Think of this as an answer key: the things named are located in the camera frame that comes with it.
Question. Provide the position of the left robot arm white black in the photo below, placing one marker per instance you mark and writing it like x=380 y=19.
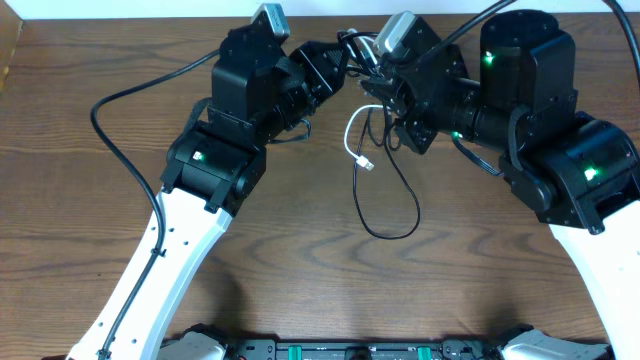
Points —
x=257 y=92

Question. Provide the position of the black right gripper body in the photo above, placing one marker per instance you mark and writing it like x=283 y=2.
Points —
x=420 y=125

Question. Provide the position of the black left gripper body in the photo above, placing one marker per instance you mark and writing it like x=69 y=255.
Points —
x=323 y=70

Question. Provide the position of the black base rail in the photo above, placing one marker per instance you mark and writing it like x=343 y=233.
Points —
x=522 y=342

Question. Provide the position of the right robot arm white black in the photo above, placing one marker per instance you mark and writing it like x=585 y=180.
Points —
x=577 y=173

